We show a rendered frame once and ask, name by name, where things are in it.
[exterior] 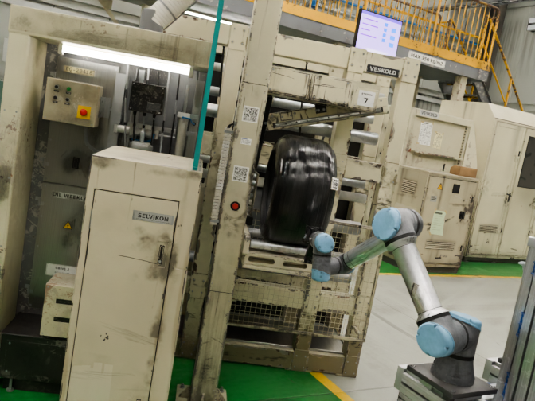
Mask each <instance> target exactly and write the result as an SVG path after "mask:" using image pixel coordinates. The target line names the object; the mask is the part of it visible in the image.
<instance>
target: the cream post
mask: <svg viewBox="0 0 535 401"><path fill-rule="evenodd" d="M282 8H283V0H255V1H254V6H253V11H252V20H251V25H250V30H249V35H248V44H247V49H246V54H245V59H244V68H243V73H242V78H241V83H240V92H239V97H238V102H237V108H236V117H235V121H236V124H235V126H234V127H233V131H234V134H232V141H231V146H230V151H229V156H228V164H227V170H226V175H225V176H226V178H225V184H224V189H223V194H222V199H221V208H220V213H219V218H218V219H219V224H218V225H217V233H216V238H215V243H214V248H213V257H212V262H211V267H210V272H209V281H208V286H207V291H206V296H205V305H204V311H203V316H202V320H201V329H200V334H199V339H198V344H197V353H196V359H195V365H194V370H193V378H192V383H191V392H190V397H189V401H201V397H202V393H205V394H204V401H215V398H216V393H217V385H218V380H219V375H220V370H221V360H222V356H223V352H224V347H225V338H226V333H227V325H228V320H229V315H230V310H231V305H232V297H233V292H234V287H235V282H236V273H237V269H238V264H239V259H240V247H241V242H242V237H243V232H244V227H245V222H246V217H247V213H248V204H249V199H250V194H251V188H252V181H253V176H254V171H255V166H256V157H257V152H258V148H259V143H260V134H261V129H262V125H263V120H264V111H265V106H266V101H267V97H268V88H269V87H268V86H269V83H270V78H271V69H272V65H273V60H274V55H275V46H276V41H277V37H278V32H279V23H280V18H281V13H282ZM244 105H245V106H250V107H258V108H259V109H260V110H259V115H258V120H257V123H249V122H245V121H241V120H242V115H243V110H244ZM241 138H250V139H251V140H252V142H251V145H245V144H240V141H241ZM235 165H238V166H243V167H248V168H249V172H248V181H247V183H245V182H240V181H232V174H233V169H234V166H235ZM234 203H237V204H238V208H237V209H233V208H232V205H233V204H234Z"/></svg>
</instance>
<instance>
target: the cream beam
mask: <svg viewBox="0 0 535 401"><path fill-rule="evenodd" d="M268 87H269V88H268V93H269V94H273V95H276V96H277V97H281V98H286V99H294V100H298V101H303V102H308V103H323V104H327V106H332V107H340V108H345V109H350V110H354V111H362V112H367V113H368V112H376V109H377V102H378V98H379V93H380V89H381V86H380V85H376V84H368V83H364V82H360V81H355V80H348V79H343V78H338V77H334V76H327V75H322V74H318V73H312V72H305V71H301V70H297V69H292V68H285V67H280V66H275V65H272V69H271V78H270V83H269V86H268ZM360 90H363V91H371V92H376V95H375V99H374V103H373V107H365V106H361V105H357V99H358V95H359V91H360Z"/></svg>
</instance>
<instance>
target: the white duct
mask: <svg viewBox="0 0 535 401"><path fill-rule="evenodd" d="M193 2H195V0H158V1H157V2H156V3H155V4H154V5H152V6H151V7H150V9H154V10H155V11H156V12H155V13H156V14H154V17H152V20H154V21H155V22H156V23H157V24H159V25H161V26H162V27H163V28H164V27H166V26H167V25H168V24H169V23H170V22H171V21H173V19H175V18H176V17H177V16H178V15H179V14H180V13H182V12H183V11H184V10H185V9H186V8H187V7H188V6H190V4H192V3H193Z"/></svg>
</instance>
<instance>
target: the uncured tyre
mask: <svg viewBox="0 0 535 401"><path fill-rule="evenodd" d="M332 177H336V178H337V158H336V155H335V152H334V151H333V149H332V148H331V146H330V145H329V143H328V142H325V141H323V140H321V139H316V138H308V137H303V136H298V135H293V134H288V135H284V136H283V137H281V138H279V139H278V140H276V141H275V144H274V146H273V148H272V150H271V155H270V158H269V160H268V164H267V169H266V173H265V177H264V186H263V191H262V197H261V205H260V232H261V234H262V236H263V237H264V238H265V239H266V240H267V241H270V242H276V243H285V244H291V245H297V246H302V247H308V244H305V243H303V242H301V239H302V238H303V237H304V236H305V232H306V226H307V225H308V226H313V227H318V228H324V233H325V232H326V229H327V227H328V224H329V222H330V217H331V213H332V210H333V206H334V198H335V192H336V190H333V189H331V182H332ZM308 226H307V227H308ZM284 229H287V230H284ZM289 230H293V231H289ZM295 231H296V232H295Z"/></svg>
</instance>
